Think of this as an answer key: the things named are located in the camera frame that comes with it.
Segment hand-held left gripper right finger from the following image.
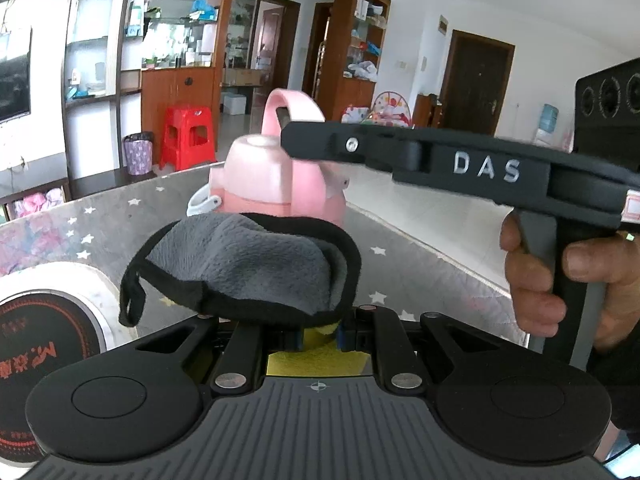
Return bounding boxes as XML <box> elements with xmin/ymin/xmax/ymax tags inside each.
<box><xmin>337</xmin><ymin>304</ymin><xmax>502</xmax><ymax>394</ymax></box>

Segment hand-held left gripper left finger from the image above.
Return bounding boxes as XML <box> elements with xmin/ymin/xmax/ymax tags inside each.
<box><xmin>131</xmin><ymin>313</ymin><xmax>267</xmax><ymax>394</ymax></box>

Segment yellow sponge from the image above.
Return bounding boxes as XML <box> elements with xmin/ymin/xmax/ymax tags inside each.
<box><xmin>267</xmin><ymin>322</ymin><xmax>372</xmax><ymax>377</ymax></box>

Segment pink water bottle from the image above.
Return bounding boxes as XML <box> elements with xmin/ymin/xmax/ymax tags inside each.
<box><xmin>187</xmin><ymin>87</ymin><xmax>351</xmax><ymax>229</ymax></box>

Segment grey cloth with black trim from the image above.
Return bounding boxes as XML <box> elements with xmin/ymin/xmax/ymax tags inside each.
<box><xmin>118</xmin><ymin>212</ymin><xmax>362</xmax><ymax>329</ymax></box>

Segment person's right hand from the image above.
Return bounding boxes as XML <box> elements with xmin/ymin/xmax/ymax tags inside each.
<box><xmin>500</xmin><ymin>210</ymin><xmax>640</xmax><ymax>356</ymax></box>

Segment white storage box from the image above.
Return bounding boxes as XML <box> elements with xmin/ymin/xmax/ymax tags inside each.
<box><xmin>222</xmin><ymin>92</ymin><xmax>249</xmax><ymax>115</ymax></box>

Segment colourful baby bouncer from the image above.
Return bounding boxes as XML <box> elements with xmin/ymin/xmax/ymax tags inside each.
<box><xmin>369</xmin><ymin>91</ymin><xmax>416</xmax><ymax>129</ymax></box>

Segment white plastic bag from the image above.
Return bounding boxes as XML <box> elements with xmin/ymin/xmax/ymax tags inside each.
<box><xmin>349</xmin><ymin>60</ymin><xmax>379</xmax><ymax>81</ymax></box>

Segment wooden interior door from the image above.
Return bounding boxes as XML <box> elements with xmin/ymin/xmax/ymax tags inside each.
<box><xmin>250</xmin><ymin>0</ymin><xmax>302</xmax><ymax>92</ymax></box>

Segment dark wooden entrance door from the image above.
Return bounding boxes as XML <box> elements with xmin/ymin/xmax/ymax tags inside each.
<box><xmin>440</xmin><ymin>30</ymin><xmax>516</xmax><ymax>137</ymax></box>

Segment small wooden cabinet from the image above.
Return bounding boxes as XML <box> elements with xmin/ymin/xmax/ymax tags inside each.
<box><xmin>413</xmin><ymin>93</ymin><xmax>444</xmax><ymax>129</ymax></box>

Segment red plastic stool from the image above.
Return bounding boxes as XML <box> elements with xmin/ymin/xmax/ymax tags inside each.
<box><xmin>159</xmin><ymin>106</ymin><xmax>217</xmax><ymax>172</ymax></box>

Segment wooden shelf unit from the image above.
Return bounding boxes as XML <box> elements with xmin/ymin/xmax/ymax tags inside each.
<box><xmin>327</xmin><ymin>0</ymin><xmax>392</xmax><ymax>122</ymax></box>

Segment grey star-print tablecloth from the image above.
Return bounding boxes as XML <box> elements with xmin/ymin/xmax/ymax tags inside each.
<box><xmin>0</xmin><ymin>160</ymin><xmax>543</xmax><ymax>353</ymax></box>

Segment wooden display cabinet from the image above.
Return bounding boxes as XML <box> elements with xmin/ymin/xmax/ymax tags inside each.
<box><xmin>62</xmin><ymin>0</ymin><xmax>242</xmax><ymax>187</ymax></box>

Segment purple waste bin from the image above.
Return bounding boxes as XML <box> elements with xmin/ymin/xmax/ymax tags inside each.
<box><xmin>123</xmin><ymin>131</ymin><xmax>155</xmax><ymax>176</ymax></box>

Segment round black induction cooktop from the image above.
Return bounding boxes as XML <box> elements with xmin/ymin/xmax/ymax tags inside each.
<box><xmin>0</xmin><ymin>261</ymin><xmax>126</xmax><ymax>468</ymax></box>

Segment low cabinet with pink items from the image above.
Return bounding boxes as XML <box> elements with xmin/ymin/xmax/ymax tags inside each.
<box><xmin>0</xmin><ymin>179</ymin><xmax>72</xmax><ymax>222</ymax></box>

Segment wall television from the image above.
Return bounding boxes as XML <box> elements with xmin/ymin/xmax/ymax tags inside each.
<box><xmin>0</xmin><ymin>25</ymin><xmax>34</xmax><ymax>124</ymax></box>

